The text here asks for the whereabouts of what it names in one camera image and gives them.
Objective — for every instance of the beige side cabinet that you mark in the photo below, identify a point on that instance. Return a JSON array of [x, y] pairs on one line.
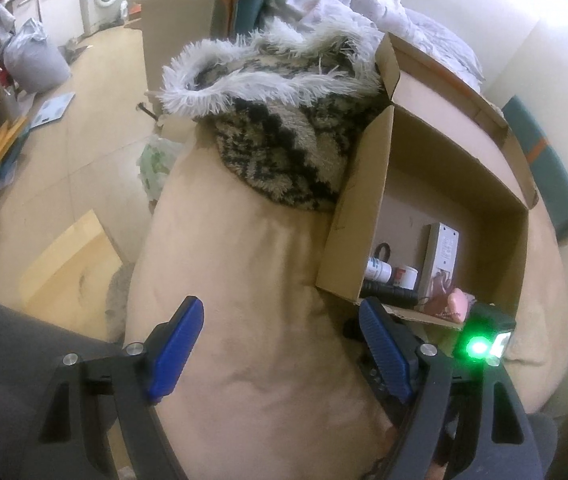
[[174, 35]]

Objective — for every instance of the white power adapter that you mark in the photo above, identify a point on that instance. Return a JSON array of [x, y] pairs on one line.
[[444, 255]]

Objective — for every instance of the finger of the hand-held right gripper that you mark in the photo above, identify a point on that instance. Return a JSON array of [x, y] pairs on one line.
[[370, 382]]

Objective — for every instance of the flat cardboard sheet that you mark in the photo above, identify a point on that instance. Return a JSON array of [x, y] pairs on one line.
[[71, 270]]

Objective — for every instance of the pink translucent hair claw clip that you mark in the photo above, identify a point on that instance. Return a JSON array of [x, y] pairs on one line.
[[449, 305]]

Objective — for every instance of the black cylindrical tube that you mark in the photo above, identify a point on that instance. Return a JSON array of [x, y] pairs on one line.
[[389, 292]]

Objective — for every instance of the beige sofa cushion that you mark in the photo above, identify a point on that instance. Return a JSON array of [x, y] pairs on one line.
[[264, 310]]

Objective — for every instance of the teal mat orange stripe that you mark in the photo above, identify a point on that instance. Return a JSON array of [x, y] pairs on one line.
[[544, 160]]

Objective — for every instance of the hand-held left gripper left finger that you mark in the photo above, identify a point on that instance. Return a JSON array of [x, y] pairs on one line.
[[174, 350]]

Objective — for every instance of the teal hooded garment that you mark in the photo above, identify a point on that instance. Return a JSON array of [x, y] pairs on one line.
[[236, 0]]

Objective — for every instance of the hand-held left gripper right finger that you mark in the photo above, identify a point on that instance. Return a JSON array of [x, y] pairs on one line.
[[384, 355]]

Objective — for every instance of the grey plastic bag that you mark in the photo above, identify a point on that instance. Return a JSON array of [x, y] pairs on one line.
[[34, 60]]

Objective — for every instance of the green printed plastic bag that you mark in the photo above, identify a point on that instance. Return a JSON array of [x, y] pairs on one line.
[[156, 165]]

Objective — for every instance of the small white jar red label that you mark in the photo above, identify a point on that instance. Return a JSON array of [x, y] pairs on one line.
[[406, 277]]

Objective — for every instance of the white bottle teal label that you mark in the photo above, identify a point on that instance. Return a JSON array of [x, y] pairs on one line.
[[379, 270]]

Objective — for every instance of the white kitchen cabinets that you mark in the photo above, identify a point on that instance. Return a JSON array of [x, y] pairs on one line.
[[49, 7]]

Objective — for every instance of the cardboard box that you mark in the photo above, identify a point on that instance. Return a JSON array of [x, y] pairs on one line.
[[359, 220]]

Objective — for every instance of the white crumpled bedding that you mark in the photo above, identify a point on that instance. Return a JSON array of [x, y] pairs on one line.
[[364, 5]]

